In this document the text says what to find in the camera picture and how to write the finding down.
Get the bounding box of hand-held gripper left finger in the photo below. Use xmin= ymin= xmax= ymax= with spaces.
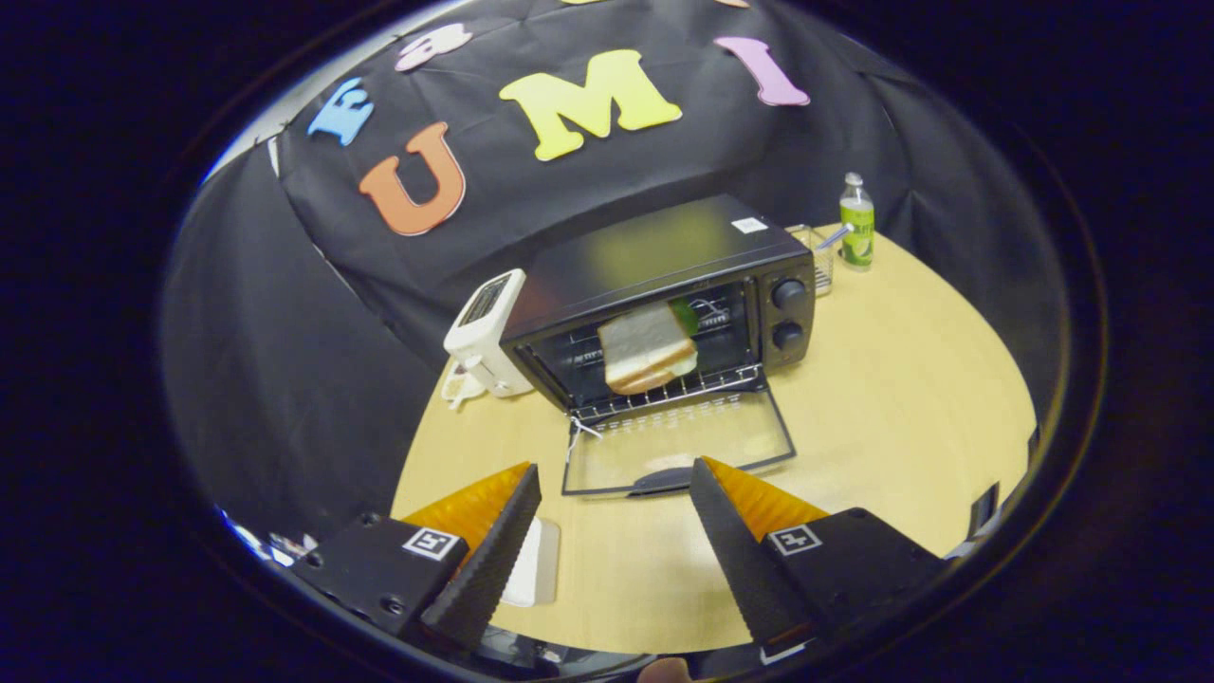
xmin=289 ymin=462 xmax=543 ymax=654

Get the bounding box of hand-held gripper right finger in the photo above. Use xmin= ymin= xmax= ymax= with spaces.
xmin=688 ymin=457 xmax=949 ymax=665

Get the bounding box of white bread sandwich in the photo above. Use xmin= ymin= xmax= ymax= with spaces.
xmin=598 ymin=299 xmax=701 ymax=397

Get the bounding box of black toaster oven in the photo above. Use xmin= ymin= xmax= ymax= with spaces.
xmin=500 ymin=194 xmax=819 ymax=499

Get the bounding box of white pop-up toaster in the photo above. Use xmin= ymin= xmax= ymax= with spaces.
xmin=443 ymin=268 xmax=535 ymax=397

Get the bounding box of clear plastic tray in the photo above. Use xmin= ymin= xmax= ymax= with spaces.
xmin=500 ymin=515 xmax=561 ymax=608

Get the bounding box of small white dish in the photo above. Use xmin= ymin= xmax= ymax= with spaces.
xmin=441 ymin=363 xmax=487 ymax=411

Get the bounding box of clear glass cup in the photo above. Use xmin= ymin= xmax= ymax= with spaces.
xmin=785 ymin=224 xmax=837 ymax=298

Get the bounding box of green label plastic bottle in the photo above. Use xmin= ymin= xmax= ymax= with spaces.
xmin=838 ymin=172 xmax=875 ymax=273

